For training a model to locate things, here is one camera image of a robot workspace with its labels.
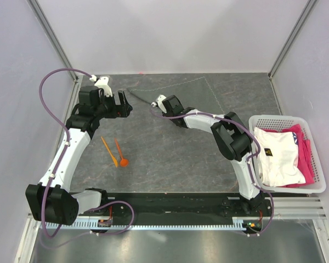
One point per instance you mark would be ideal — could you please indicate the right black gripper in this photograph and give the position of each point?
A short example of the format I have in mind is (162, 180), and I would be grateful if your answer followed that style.
(166, 114)

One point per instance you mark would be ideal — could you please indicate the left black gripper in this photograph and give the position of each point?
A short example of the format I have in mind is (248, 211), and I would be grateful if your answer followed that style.
(122, 110)

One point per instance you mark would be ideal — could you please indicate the grey cloth napkin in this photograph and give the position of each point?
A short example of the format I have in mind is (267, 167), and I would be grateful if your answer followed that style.
(195, 91)

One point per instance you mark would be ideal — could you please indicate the orange plastic spoon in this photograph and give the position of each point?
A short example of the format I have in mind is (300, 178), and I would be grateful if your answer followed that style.
(123, 161)

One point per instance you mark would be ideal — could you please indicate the orange plastic knife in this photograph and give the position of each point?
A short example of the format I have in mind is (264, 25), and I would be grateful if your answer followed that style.
(109, 151)

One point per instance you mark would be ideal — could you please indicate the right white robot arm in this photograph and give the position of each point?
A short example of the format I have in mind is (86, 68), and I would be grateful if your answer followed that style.
(232, 138)

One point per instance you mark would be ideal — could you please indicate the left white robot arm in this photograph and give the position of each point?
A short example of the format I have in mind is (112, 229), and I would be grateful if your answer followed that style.
(51, 199)

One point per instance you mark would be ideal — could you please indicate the white cloth in basket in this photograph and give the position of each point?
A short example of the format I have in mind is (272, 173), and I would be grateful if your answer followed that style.
(278, 158)

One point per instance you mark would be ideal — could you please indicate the white plastic basket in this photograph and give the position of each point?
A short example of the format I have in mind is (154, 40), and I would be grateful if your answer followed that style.
(275, 123)

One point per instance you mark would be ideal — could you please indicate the pink cloth in basket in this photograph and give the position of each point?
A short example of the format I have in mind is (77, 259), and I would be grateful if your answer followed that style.
(304, 156)

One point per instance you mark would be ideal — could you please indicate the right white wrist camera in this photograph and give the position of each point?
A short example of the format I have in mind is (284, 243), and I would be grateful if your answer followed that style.
(159, 102)

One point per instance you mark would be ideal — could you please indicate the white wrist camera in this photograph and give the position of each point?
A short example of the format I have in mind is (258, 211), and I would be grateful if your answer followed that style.
(102, 83)
(159, 102)

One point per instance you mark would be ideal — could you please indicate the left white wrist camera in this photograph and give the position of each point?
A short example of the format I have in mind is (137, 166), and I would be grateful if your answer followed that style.
(102, 83)

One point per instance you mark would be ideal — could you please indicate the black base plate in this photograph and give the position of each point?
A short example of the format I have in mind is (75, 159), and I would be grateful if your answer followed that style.
(227, 205)

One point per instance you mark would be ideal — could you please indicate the left aluminium frame post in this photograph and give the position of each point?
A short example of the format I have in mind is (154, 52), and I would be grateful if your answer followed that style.
(43, 20)

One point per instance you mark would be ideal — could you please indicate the aluminium frame post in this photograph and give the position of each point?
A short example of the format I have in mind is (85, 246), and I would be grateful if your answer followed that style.
(305, 13)
(43, 20)

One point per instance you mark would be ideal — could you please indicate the slotted cable duct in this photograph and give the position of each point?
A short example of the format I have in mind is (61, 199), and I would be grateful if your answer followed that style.
(103, 225)

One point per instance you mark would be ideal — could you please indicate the right aluminium frame post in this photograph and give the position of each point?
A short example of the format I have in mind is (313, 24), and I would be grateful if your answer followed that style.
(305, 13)

